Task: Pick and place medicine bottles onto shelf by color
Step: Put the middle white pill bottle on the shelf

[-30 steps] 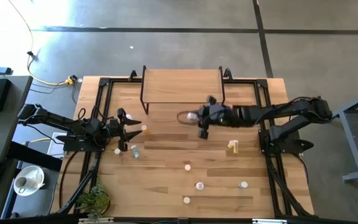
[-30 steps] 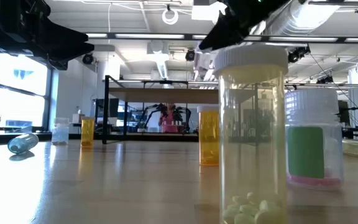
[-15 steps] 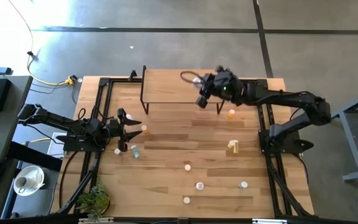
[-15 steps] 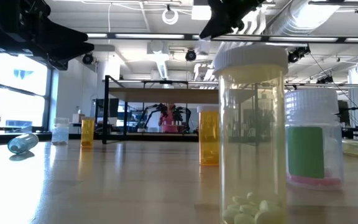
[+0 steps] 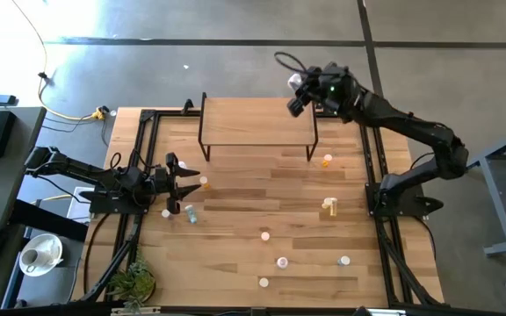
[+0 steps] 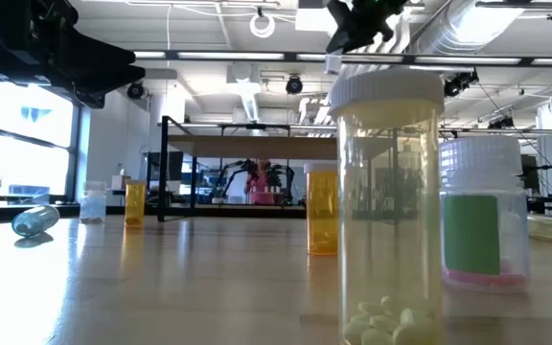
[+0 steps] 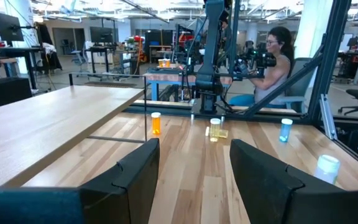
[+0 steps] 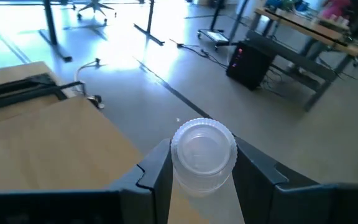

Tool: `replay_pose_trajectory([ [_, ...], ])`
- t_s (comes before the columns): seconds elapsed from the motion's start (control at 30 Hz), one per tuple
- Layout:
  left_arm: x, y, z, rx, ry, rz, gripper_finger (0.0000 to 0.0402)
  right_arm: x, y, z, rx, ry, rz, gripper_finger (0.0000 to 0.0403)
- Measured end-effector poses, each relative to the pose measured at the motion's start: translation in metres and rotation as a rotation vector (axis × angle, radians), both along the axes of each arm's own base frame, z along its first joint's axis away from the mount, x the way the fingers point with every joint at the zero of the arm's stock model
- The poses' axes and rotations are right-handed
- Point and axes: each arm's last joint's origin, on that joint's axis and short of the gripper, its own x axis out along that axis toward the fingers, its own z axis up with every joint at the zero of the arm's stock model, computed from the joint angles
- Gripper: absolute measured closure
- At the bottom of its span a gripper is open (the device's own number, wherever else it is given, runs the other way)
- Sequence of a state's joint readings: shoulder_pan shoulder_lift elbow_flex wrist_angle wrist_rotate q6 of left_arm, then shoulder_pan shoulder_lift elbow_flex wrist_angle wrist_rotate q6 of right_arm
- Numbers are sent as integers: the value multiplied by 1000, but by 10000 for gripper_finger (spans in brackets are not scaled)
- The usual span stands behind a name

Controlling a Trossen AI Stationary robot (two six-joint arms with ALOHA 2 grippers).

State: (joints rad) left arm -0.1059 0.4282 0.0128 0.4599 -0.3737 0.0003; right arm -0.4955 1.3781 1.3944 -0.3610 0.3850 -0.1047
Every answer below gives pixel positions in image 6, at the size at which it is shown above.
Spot black monitor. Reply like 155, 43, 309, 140
142, 150, 185, 184

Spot wooden shelf black metal legs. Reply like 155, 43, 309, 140
156, 114, 402, 226

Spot black ceiling spotlight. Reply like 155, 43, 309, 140
487, 114, 516, 130
126, 80, 146, 101
443, 69, 480, 99
285, 75, 305, 96

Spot pale yellow bottle white pills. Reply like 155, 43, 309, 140
328, 68, 446, 345

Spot light blue pill bottle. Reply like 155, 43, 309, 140
11, 204, 61, 239

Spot orange pill bottle white cap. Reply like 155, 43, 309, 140
124, 179, 148, 228
303, 161, 340, 257

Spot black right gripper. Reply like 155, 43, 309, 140
326, 0, 409, 55

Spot black aluminium table frame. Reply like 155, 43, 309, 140
0, 203, 309, 224

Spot clear jar green label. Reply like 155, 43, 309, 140
438, 135, 531, 293

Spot large window black frame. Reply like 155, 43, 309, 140
0, 80, 83, 202

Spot silver ventilation duct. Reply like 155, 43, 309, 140
407, 0, 529, 57

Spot small clear bottle white cap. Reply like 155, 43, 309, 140
79, 180, 108, 225

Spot white coiled cable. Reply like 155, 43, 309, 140
249, 11, 277, 39

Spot person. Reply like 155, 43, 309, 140
244, 158, 277, 206

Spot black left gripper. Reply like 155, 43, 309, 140
0, 26, 147, 109

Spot black overhead light beam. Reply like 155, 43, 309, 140
131, 49, 552, 67

